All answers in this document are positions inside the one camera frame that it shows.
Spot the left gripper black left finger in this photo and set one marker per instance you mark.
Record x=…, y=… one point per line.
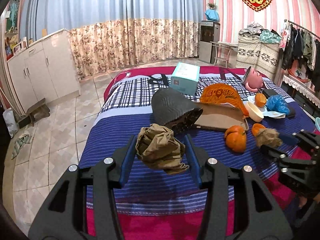
x=63, y=214

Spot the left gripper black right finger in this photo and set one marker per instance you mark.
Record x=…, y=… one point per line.
x=238, y=204

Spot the blue plastic bag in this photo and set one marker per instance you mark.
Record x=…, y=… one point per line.
x=277, y=103

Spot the whole orange mandarin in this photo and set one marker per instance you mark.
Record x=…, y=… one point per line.
x=235, y=139

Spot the cream round plastic bowl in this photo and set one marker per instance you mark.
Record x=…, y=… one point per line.
x=254, y=112

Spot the orange plastic mesh bag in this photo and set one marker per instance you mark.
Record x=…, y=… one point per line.
x=220, y=93

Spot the brown paper bag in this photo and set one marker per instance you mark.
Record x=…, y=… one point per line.
x=158, y=149

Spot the light blue laundry basket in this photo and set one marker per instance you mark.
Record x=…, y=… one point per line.
x=317, y=123

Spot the low shelf with lace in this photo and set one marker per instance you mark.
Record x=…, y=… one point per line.
x=307, y=99

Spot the black rectangular pouch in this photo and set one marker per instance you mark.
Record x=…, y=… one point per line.
x=269, y=92

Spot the brown rectangular tray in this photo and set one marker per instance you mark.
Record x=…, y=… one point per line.
x=220, y=118

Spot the small wooden stool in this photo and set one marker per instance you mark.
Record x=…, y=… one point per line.
x=35, y=113

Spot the clothes rack with garments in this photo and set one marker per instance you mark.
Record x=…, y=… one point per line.
x=300, y=55

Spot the patterned cloth covered chest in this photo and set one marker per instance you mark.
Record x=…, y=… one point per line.
x=261, y=56

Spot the white cabinet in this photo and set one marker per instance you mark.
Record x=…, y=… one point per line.
x=45, y=70

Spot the small metal side table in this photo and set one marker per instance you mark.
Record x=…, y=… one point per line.
x=221, y=53

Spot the pile of folded clothes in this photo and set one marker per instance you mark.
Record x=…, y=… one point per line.
x=255, y=30

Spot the light blue tissue box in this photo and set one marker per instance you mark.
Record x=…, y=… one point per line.
x=185, y=78

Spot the grey water dispenser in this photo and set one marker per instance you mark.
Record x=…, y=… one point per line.
x=209, y=33

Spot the blue covered water bottle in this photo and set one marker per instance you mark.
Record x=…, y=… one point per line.
x=212, y=15

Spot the blue and floral curtain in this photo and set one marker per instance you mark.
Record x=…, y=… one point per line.
x=113, y=34

